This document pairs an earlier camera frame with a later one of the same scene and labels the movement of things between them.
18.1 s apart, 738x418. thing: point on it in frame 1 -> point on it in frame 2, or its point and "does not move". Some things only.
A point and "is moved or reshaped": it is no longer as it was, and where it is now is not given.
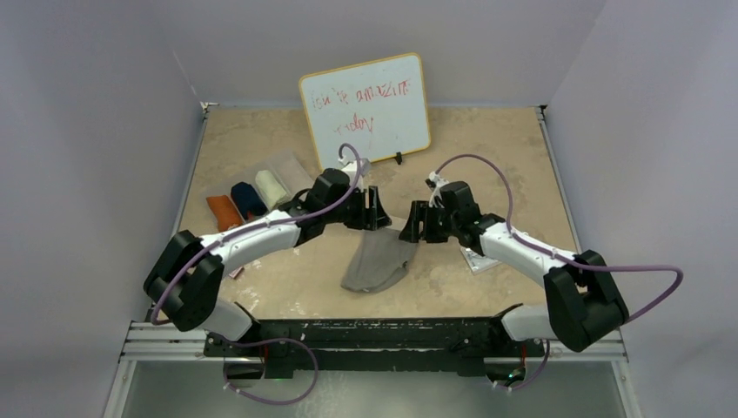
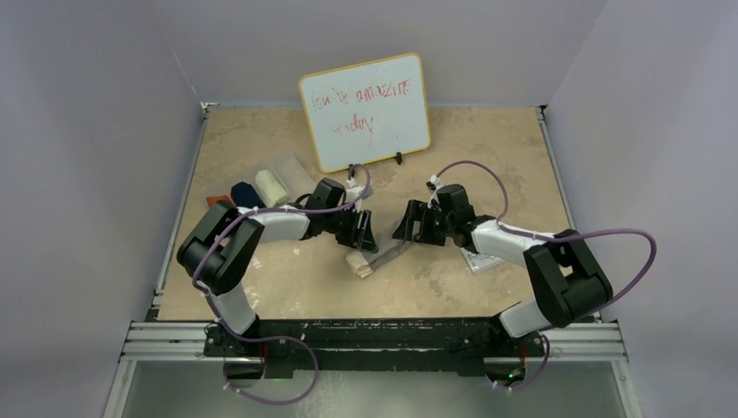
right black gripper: x=420 y=212 does not move
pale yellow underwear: x=270 y=191 does not move
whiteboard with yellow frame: x=378 y=105 does not move
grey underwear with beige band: x=381 y=259 is moved or reshaped
